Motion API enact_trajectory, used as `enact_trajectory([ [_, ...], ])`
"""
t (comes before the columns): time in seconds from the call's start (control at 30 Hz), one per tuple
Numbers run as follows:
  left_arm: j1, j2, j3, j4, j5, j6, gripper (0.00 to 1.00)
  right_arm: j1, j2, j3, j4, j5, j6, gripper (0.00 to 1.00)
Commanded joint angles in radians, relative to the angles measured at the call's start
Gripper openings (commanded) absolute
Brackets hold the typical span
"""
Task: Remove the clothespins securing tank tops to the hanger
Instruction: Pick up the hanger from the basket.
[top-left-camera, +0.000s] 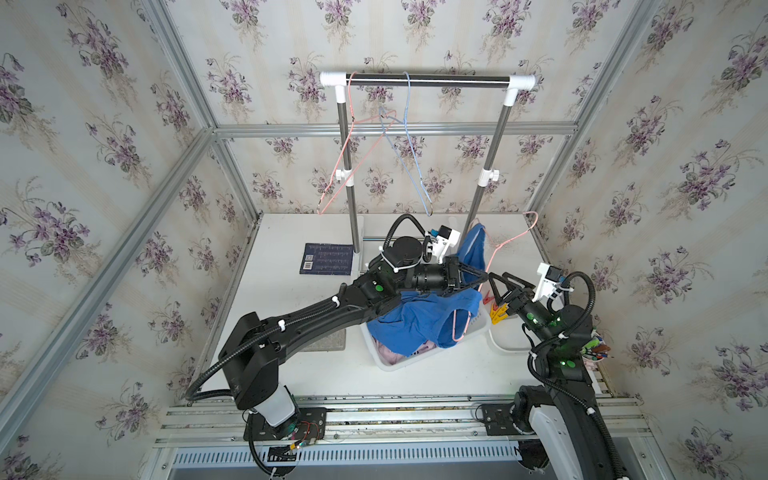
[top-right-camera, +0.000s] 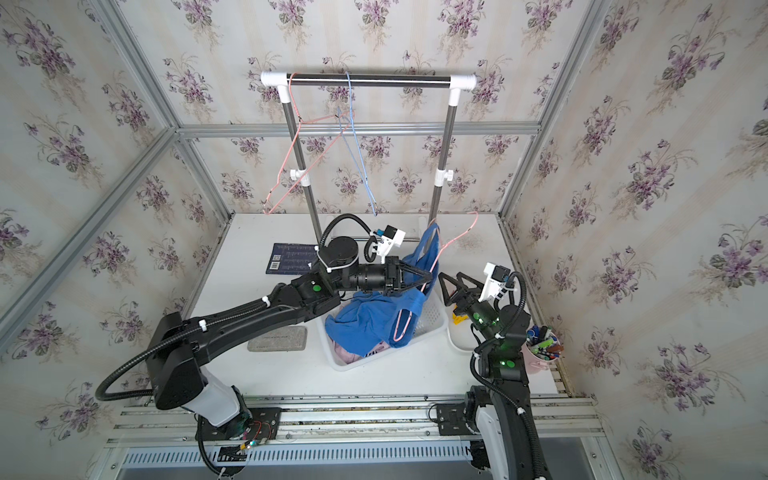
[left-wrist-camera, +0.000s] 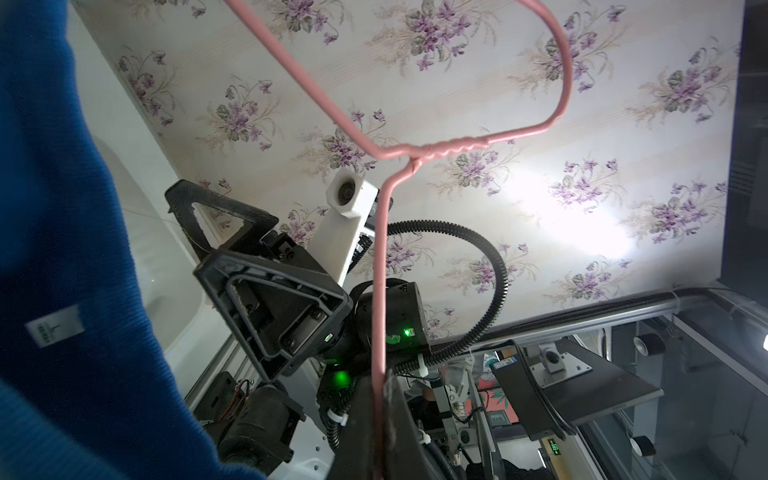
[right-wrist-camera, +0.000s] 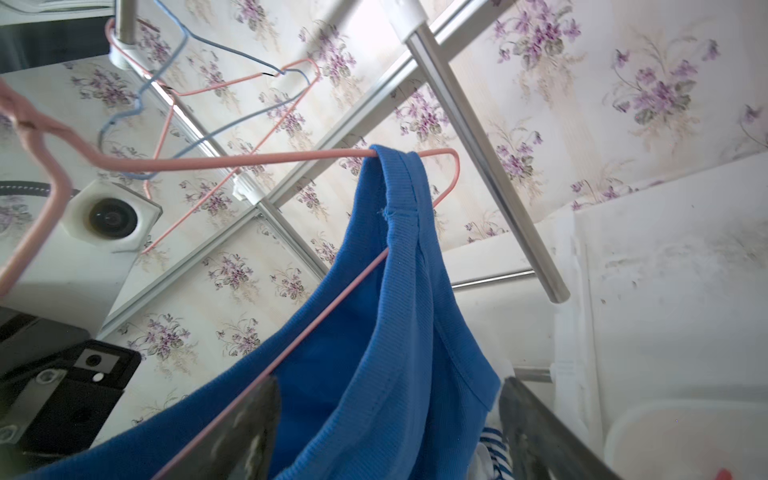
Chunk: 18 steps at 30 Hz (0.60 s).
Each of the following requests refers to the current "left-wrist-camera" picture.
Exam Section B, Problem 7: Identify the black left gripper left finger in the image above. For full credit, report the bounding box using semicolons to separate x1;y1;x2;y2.
326;392;384;480

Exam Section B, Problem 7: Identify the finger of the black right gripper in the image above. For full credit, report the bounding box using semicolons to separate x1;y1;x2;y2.
164;180;278;261
194;248;352;383

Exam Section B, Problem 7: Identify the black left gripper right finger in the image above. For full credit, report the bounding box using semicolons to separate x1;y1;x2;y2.
382;376;445;480

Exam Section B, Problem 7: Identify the pink wire hanger blue top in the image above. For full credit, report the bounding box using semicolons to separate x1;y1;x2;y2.
223;0;575;480

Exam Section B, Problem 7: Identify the blue tank top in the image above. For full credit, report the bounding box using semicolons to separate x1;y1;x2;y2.
1;1;259;479

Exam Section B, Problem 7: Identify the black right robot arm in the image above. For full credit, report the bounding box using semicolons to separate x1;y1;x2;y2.
165;171;509;479

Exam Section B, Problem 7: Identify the white plastic tray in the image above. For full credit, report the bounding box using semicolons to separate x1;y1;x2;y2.
94;137;228;395

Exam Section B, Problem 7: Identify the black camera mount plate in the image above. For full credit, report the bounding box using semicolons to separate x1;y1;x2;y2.
491;340;664;440

